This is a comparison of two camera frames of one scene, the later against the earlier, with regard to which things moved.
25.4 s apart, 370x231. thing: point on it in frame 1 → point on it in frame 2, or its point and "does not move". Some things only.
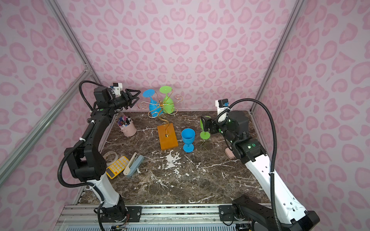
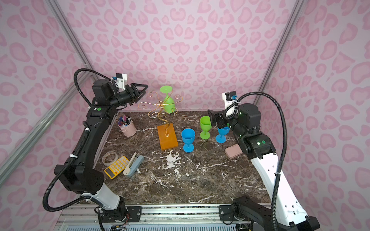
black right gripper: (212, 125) → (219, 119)
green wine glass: (204, 134) does not move
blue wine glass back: (155, 107) → (221, 138)
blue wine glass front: (188, 137) does not move
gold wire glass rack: (162, 105) does not move
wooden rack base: (168, 136) does not move
